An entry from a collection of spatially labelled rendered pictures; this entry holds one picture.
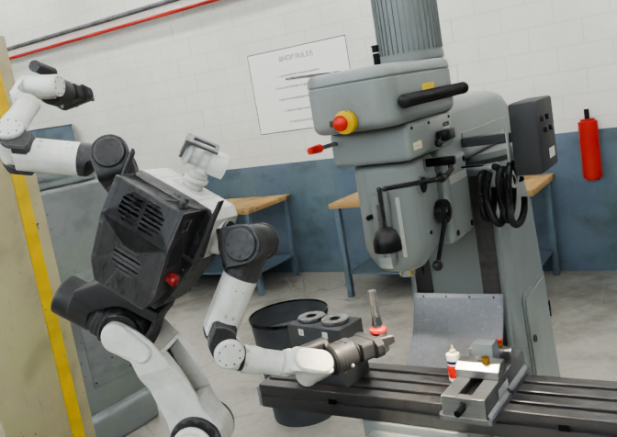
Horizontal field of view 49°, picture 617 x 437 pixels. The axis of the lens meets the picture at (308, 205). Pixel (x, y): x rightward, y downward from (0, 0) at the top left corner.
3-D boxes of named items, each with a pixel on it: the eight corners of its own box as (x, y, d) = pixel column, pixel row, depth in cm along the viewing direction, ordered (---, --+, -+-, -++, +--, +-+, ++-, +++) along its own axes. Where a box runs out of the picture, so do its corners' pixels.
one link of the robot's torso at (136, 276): (158, 343, 160) (217, 211, 152) (48, 273, 168) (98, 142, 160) (215, 312, 188) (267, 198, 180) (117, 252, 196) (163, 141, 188)
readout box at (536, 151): (547, 173, 194) (539, 99, 190) (515, 176, 199) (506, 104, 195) (562, 162, 210) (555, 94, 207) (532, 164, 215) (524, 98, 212)
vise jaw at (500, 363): (499, 381, 184) (497, 367, 183) (455, 376, 191) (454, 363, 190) (506, 372, 189) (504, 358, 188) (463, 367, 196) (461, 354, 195)
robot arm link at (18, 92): (59, 88, 203) (40, 116, 194) (31, 89, 205) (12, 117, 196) (50, 70, 199) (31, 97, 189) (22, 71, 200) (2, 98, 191)
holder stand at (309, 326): (348, 387, 212) (338, 326, 209) (296, 377, 227) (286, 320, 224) (370, 372, 221) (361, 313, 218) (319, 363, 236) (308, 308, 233)
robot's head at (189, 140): (207, 178, 175) (218, 155, 171) (174, 165, 172) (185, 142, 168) (209, 164, 180) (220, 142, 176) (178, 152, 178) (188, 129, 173)
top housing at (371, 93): (395, 127, 169) (386, 62, 167) (307, 139, 183) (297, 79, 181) (458, 108, 208) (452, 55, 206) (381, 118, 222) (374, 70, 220)
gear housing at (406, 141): (412, 161, 179) (408, 123, 177) (332, 169, 192) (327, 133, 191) (456, 142, 207) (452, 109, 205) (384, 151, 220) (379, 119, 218)
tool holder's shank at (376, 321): (385, 328, 195) (379, 290, 193) (375, 330, 193) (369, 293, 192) (379, 325, 198) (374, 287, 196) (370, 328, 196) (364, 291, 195)
